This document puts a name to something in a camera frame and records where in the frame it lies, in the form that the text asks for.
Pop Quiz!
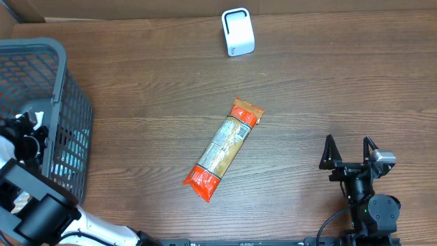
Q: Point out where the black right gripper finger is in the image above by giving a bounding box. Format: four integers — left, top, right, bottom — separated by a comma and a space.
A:
319, 135, 343, 170
363, 135, 378, 161

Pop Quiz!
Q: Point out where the orange noodle packet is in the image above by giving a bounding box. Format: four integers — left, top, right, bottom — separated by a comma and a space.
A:
182, 98, 265, 202

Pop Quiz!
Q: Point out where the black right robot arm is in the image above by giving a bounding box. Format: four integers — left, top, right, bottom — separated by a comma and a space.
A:
315, 135, 401, 245

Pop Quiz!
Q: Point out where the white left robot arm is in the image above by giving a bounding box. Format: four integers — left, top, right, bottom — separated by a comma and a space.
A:
1, 112, 159, 245

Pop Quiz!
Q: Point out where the white barcode scanner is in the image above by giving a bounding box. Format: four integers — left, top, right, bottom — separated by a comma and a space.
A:
221, 8, 255, 57

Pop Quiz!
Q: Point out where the grey plastic mesh basket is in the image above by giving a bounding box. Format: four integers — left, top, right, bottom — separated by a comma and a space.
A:
1, 38, 94, 202

